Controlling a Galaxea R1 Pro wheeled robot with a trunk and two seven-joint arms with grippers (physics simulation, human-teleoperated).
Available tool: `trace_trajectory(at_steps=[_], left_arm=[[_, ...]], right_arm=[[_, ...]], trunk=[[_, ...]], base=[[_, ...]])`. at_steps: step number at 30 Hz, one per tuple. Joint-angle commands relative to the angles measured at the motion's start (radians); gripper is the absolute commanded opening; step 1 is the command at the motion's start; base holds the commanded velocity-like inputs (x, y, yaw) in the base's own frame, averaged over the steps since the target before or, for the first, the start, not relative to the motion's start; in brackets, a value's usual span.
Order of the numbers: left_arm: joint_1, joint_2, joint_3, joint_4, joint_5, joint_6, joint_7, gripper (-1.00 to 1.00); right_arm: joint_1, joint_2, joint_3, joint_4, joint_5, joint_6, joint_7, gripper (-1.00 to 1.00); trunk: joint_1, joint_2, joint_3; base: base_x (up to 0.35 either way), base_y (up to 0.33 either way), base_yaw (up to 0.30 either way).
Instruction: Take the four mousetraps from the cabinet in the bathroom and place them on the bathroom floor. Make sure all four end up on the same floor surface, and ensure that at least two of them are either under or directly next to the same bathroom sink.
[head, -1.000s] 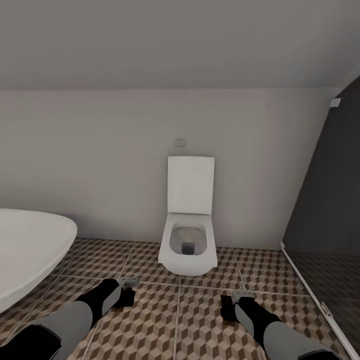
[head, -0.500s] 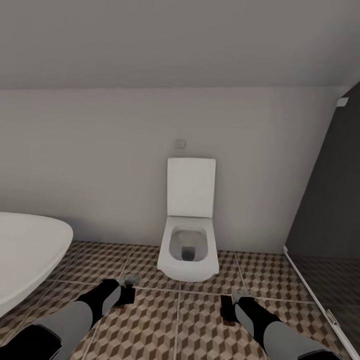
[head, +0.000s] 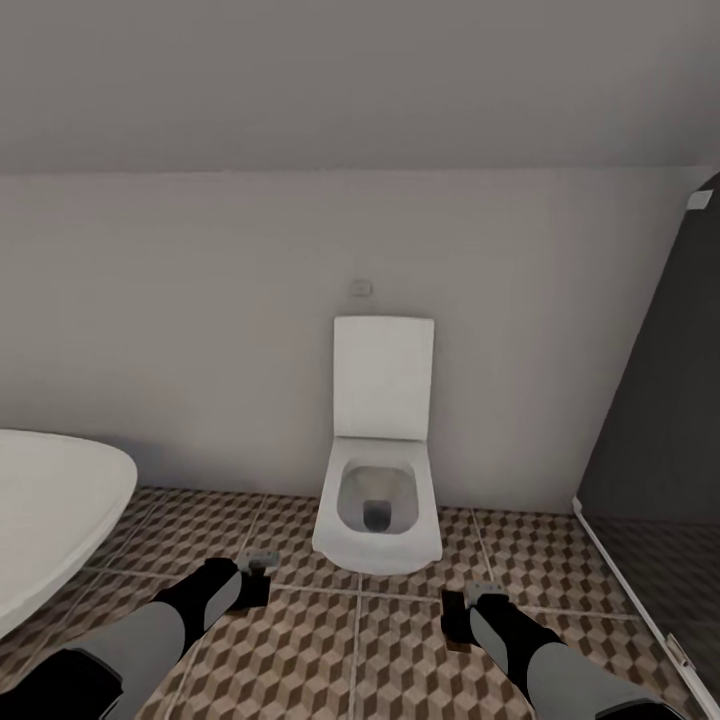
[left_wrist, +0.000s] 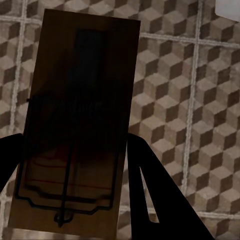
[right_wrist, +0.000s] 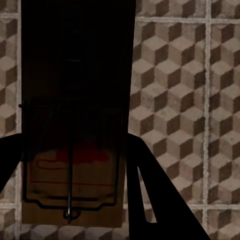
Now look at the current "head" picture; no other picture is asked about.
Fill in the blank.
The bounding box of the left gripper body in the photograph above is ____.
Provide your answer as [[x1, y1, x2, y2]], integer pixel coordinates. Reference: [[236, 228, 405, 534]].
[[230, 574, 270, 611]]

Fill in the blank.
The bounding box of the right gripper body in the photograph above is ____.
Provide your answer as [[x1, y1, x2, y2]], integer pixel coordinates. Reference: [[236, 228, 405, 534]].
[[445, 608, 480, 647]]

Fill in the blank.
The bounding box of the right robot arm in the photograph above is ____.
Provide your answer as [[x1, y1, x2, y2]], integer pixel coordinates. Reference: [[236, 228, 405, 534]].
[[440, 580, 685, 720]]

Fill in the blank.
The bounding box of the mousetrap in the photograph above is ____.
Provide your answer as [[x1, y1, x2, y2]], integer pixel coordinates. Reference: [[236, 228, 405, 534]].
[[224, 568, 266, 618], [441, 590, 472, 654]]

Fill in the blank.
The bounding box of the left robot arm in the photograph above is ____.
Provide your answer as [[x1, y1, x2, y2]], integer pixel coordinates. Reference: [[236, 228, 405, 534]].
[[0, 549, 280, 720]]

